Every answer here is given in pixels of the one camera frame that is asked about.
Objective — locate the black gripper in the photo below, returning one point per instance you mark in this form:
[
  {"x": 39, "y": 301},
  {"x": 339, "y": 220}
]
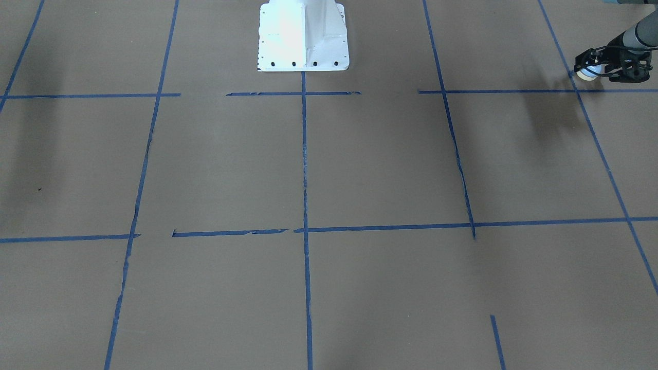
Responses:
[{"x": 609, "y": 56}]

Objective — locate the white blue call bell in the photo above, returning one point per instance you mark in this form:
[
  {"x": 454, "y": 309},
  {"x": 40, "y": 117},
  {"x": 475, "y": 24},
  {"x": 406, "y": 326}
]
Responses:
[{"x": 590, "y": 72}]

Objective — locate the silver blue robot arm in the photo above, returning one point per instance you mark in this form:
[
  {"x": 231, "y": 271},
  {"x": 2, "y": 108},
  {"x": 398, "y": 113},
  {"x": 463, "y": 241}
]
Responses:
[{"x": 630, "y": 53}]

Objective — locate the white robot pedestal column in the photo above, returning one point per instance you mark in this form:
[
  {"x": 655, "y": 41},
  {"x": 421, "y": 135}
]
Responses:
[{"x": 297, "y": 36}]

